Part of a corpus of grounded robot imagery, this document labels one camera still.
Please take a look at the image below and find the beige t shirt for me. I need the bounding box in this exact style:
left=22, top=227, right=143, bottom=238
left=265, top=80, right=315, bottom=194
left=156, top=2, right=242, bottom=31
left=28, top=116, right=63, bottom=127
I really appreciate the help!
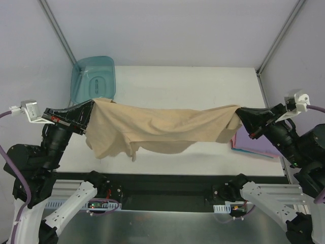
left=85, top=98, right=242, bottom=161

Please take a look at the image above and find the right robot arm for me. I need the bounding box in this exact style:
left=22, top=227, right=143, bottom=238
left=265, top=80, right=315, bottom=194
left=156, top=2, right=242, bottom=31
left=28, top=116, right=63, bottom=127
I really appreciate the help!
left=219, top=104, right=324, bottom=243

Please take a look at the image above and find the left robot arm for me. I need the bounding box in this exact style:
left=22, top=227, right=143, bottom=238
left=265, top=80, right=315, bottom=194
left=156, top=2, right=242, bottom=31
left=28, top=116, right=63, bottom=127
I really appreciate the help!
left=1, top=100, right=107, bottom=243

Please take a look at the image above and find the teal folded t shirt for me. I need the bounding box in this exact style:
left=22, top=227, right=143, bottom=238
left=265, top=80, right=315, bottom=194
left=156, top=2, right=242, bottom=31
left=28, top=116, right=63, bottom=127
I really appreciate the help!
left=231, top=147, right=274, bottom=159

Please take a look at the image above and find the teal plastic basin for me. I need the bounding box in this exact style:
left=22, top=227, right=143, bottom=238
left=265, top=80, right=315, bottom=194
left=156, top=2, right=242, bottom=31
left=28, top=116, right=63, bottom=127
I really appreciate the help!
left=71, top=56, right=116, bottom=104

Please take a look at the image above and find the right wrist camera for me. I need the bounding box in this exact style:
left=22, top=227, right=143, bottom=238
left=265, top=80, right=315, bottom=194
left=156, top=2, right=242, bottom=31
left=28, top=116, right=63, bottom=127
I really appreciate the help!
left=284, top=89, right=310, bottom=114

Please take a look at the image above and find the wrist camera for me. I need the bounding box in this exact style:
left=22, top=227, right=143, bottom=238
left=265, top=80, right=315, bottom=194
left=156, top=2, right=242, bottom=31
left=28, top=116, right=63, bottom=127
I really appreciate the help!
left=284, top=89, right=310, bottom=114
left=9, top=100, right=49, bottom=124

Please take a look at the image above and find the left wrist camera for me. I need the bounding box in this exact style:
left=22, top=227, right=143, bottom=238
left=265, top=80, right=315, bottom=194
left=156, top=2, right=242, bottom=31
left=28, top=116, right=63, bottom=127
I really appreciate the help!
left=9, top=100, right=49, bottom=124

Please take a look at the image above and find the left white cable duct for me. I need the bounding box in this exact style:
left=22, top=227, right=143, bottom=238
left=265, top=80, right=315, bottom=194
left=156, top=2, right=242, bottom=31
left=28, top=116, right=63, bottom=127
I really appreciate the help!
left=45, top=199, right=121, bottom=211

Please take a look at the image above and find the white cable duct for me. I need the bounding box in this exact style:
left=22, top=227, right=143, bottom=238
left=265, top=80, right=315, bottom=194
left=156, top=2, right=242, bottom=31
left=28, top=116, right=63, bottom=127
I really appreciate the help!
left=213, top=203, right=231, bottom=214
left=45, top=199, right=121, bottom=211

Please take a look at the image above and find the right white cable duct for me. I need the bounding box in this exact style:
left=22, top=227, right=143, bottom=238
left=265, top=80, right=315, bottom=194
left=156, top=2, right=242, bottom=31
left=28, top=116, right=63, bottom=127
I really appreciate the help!
left=213, top=203, right=231, bottom=214

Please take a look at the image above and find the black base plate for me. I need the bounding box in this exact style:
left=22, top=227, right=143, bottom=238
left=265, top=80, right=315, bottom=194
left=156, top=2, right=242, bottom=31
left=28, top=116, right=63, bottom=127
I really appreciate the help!
left=54, top=171, right=262, bottom=211

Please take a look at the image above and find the left aluminium frame post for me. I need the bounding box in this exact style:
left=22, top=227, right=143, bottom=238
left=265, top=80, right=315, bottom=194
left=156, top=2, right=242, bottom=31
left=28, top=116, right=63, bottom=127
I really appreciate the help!
left=38, top=0, right=76, bottom=65

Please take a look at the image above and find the aluminium frame post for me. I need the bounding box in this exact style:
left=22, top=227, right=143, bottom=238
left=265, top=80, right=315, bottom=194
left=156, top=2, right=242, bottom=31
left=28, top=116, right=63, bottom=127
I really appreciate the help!
left=38, top=0, right=76, bottom=65
left=256, top=0, right=307, bottom=77

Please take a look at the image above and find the right aluminium frame post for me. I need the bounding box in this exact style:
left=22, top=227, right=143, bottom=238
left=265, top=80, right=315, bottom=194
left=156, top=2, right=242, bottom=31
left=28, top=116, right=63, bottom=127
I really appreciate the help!
left=256, top=0, right=307, bottom=77

